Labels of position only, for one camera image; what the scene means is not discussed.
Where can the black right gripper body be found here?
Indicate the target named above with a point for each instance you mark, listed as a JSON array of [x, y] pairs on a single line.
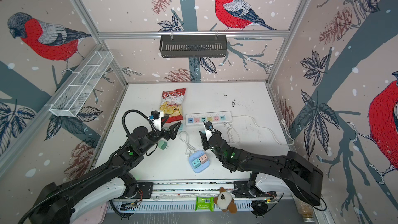
[[206, 143]]

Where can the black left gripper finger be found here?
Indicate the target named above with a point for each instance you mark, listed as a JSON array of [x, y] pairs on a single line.
[[173, 129], [162, 121]]

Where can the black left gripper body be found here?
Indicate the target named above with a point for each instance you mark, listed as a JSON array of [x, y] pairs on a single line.
[[166, 135]]

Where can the pink plug adapter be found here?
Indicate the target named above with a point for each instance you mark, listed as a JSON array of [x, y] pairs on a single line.
[[203, 159]]

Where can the white long power strip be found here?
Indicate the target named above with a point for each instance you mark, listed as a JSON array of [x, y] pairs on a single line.
[[213, 117]]

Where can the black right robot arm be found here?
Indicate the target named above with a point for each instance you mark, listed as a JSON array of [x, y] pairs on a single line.
[[302, 178]]

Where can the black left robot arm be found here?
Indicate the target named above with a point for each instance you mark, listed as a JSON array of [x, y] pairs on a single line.
[[65, 203]]

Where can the green plug adapter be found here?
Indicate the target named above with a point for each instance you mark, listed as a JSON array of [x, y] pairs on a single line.
[[162, 145]]

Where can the blue square power socket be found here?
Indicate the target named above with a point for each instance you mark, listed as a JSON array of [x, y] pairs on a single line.
[[202, 167]]

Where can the red Chuba cassava chips bag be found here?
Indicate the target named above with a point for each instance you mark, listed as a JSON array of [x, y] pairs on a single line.
[[171, 104]]

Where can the brown white plush toy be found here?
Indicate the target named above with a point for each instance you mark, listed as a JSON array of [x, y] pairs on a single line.
[[225, 201]]

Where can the green wet wipes pack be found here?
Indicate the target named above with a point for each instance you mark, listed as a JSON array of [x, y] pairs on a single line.
[[204, 203]]

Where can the pink tray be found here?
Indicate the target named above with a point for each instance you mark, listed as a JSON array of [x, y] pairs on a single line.
[[94, 216]]

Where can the amber plastic bottle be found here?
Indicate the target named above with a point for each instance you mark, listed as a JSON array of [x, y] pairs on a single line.
[[305, 210]]

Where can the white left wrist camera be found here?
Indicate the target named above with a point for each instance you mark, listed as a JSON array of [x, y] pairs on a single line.
[[156, 118]]

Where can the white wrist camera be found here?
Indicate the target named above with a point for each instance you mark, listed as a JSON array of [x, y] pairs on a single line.
[[156, 118], [208, 129]]

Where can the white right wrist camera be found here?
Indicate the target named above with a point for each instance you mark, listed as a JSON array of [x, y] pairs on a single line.
[[208, 129]]

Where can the black hanging wire basket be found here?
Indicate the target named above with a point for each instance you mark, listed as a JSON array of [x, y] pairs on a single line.
[[193, 46]]

